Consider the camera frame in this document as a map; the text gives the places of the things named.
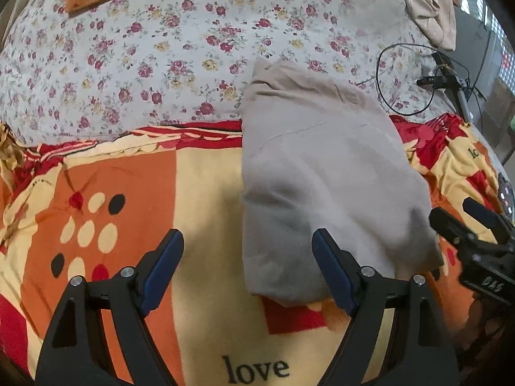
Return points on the floral white quilt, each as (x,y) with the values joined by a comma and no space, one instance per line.
(128,63)

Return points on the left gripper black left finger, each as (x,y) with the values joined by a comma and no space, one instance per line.
(98,333)

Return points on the beige trousers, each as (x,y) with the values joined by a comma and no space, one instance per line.
(321,153)

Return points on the window with grille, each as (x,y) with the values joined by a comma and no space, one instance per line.
(480,10)

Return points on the black tripod stand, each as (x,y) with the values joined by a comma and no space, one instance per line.
(462,93)

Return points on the beige cloth at corner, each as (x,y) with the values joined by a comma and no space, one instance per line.
(436,19)

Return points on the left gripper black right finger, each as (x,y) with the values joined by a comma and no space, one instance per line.
(396,334)

